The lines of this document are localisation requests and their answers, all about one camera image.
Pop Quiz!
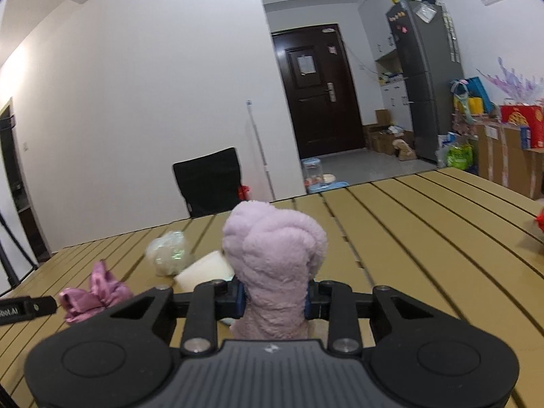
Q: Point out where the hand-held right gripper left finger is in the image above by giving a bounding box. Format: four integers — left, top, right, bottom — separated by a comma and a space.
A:
108, 279, 248, 357

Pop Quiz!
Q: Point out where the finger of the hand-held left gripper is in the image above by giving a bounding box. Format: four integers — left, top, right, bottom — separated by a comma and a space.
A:
19, 296, 58, 319

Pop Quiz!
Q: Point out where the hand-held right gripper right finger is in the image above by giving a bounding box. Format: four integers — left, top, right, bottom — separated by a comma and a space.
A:
304, 279, 436, 357

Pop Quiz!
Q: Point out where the white foam block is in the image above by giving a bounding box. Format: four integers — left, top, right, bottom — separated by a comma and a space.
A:
173, 250, 235, 294

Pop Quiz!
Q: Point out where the lilac fluffy towel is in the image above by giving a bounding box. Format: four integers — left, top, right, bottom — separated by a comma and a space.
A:
222, 199, 329, 341

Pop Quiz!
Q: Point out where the pink satin cloth bundle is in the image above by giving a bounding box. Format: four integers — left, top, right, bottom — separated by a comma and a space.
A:
58, 261, 133, 324

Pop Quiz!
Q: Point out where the crumpled clear plastic ball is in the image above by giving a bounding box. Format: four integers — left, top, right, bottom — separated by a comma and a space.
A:
144, 229, 192, 277

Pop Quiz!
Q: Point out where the tan slatted folding table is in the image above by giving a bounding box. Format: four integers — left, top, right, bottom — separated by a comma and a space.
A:
0, 167, 544, 408

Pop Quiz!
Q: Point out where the black folding chair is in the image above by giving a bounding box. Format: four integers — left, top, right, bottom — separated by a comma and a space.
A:
172, 147, 243, 218

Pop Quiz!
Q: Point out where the pet water dispenser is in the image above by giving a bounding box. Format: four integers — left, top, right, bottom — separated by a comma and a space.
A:
301, 158, 350, 195

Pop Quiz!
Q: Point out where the tan plush dog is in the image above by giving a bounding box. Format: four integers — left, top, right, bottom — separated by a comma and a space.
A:
392, 138, 417, 161

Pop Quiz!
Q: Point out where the pile of cardboard boxes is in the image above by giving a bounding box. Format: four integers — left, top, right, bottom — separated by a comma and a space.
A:
362, 109, 415, 156

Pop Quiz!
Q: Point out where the dark brown door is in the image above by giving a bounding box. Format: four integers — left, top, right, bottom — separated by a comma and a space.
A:
271, 23, 366, 160

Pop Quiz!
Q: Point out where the white plastic bag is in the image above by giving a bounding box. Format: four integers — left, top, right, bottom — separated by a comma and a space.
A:
437, 132, 459, 166

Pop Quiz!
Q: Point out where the green plastic bag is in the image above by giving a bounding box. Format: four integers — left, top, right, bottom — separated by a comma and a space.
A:
444, 143, 474, 168

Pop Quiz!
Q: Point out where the large cardboard box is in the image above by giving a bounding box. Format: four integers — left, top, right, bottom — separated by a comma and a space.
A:
476, 121, 536, 198

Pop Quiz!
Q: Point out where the grey refrigerator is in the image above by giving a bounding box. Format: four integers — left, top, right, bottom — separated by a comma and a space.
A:
385, 0, 465, 164

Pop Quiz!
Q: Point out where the yellow gift bag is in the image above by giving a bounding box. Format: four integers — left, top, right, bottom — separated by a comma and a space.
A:
454, 96, 485, 115

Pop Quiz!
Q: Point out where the blue gift bag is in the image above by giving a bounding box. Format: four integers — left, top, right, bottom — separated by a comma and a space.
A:
451, 77, 496, 115

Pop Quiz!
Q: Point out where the red gift box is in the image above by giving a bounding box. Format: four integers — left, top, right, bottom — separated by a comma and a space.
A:
499, 104, 544, 149

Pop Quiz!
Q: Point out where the white kitchen cabinet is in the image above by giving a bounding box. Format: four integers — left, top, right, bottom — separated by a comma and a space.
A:
359, 0, 415, 137

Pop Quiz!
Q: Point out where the purple feather decoration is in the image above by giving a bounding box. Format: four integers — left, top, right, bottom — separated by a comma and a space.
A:
476, 56, 544, 107

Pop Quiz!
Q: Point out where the dark doorway frame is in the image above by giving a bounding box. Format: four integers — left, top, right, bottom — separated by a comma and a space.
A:
0, 98, 52, 264

